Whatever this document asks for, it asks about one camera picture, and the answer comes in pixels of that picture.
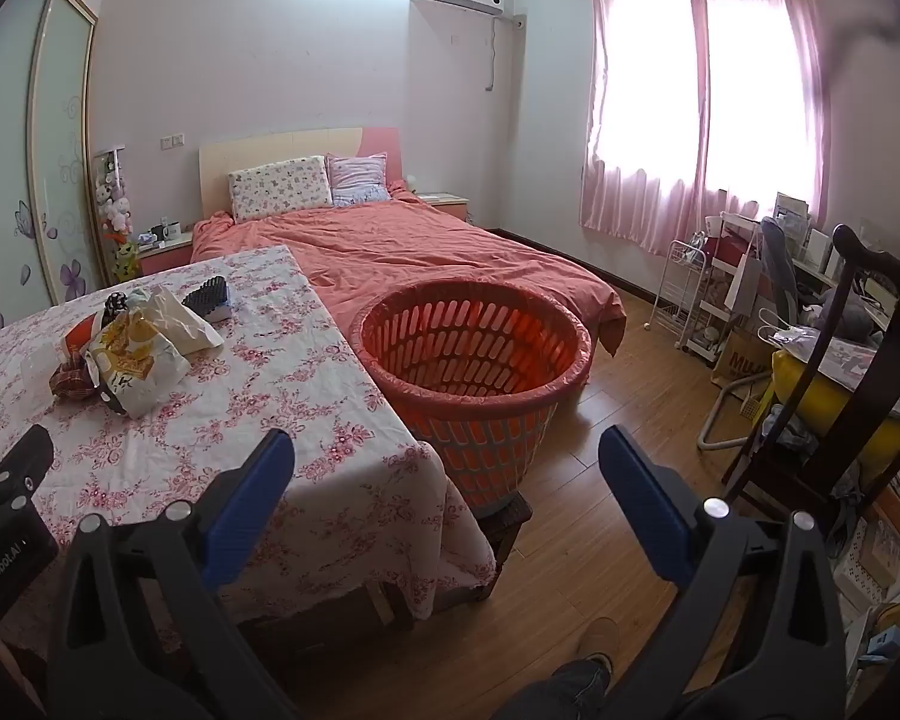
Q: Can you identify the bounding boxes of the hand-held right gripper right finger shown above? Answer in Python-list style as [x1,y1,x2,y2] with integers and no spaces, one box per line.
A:
[598,424,848,720]

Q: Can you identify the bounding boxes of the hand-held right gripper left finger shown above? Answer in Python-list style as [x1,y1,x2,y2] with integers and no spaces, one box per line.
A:
[45,427,301,720]

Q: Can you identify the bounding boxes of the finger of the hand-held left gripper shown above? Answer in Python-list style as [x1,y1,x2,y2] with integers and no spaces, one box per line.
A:
[0,424,55,541]

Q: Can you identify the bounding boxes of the red checked pouch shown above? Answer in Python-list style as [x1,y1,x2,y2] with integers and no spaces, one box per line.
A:
[51,360,98,400]

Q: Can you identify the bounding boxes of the orange packet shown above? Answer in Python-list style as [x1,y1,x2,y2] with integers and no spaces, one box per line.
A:
[61,313,110,361]

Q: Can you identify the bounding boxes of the orange laundry basket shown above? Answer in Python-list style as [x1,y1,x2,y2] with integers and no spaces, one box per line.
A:
[349,279,593,518]

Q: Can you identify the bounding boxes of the pale plastic bag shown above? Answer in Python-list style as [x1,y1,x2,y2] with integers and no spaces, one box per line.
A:
[131,285,224,353]

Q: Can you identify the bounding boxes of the black mesh garment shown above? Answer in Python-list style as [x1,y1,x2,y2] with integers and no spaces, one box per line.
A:
[182,276,233,320]

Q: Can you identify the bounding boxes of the floral tablecloth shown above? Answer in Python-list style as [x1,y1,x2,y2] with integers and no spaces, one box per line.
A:
[0,244,496,653]

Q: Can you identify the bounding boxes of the brown shoe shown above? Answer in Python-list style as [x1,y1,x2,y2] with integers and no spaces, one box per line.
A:
[577,619,620,672]

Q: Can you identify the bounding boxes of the brown paper bag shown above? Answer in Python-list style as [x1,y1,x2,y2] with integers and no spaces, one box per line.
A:
[712,330,777,398]

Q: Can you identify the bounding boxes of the person's leg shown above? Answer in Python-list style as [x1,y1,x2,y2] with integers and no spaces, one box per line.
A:
[506,652,614,720]

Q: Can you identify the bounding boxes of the pile of boxes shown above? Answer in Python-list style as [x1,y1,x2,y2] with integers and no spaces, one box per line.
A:
[832,457,900,720]

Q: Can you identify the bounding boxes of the pink nightstand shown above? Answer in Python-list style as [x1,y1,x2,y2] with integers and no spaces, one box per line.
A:
[420,193,471,222]
[136,231,196,278]

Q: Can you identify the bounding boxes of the grey office chair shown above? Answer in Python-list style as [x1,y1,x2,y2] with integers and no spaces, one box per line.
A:
[757,216,803,316]

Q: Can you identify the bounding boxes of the plush toy display tube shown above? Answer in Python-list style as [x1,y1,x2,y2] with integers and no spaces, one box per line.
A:
[94,146,140,286]

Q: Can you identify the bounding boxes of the bed with salmon duvet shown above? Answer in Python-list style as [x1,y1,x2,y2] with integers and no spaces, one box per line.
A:
[190,180,627,357]

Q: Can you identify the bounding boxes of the sliding door wardrobe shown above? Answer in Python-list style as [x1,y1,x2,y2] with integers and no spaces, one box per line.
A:
[0,0,110,338]

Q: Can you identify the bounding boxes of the pink curtain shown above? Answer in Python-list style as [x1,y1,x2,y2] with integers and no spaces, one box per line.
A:
[579,0,710,256]
[691,0,831,222]

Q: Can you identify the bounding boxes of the floral pillow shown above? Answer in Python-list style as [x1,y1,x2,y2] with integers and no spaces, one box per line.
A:
[227,155,335,224]

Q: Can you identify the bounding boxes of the dark wooden chair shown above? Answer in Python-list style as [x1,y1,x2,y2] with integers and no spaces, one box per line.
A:
[724,223,900,541]

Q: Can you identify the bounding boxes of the striped pillow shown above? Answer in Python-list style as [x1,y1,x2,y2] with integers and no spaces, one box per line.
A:
[325,152,392,209]

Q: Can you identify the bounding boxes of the cream and pink headboard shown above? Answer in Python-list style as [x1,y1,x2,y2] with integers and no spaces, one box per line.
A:
[199,126,404,222]

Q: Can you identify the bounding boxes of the white air conditioner pipe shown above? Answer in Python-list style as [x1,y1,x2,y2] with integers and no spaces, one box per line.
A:
[484,13,527,93]

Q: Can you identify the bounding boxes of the white metal frame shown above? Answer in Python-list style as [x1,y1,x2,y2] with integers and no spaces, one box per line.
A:
[696,373,767,452]

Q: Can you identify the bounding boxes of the white wire cart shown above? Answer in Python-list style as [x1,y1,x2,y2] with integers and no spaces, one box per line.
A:
[649,236,730,365]

